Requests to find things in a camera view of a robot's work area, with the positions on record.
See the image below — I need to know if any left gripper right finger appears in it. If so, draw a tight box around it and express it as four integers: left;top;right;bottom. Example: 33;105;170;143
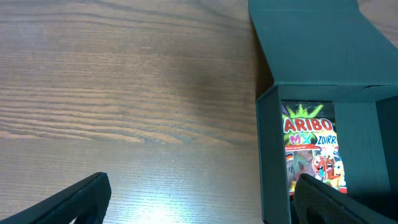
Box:
294;174;397;224

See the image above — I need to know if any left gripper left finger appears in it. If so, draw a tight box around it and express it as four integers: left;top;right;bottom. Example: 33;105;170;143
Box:
1;172;111;224

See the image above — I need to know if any Haribo gummy candy bag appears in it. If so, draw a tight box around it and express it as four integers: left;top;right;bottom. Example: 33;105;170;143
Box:
281;100;348;195

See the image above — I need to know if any black gift box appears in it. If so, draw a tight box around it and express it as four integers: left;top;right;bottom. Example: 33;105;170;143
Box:
248;0;397;223

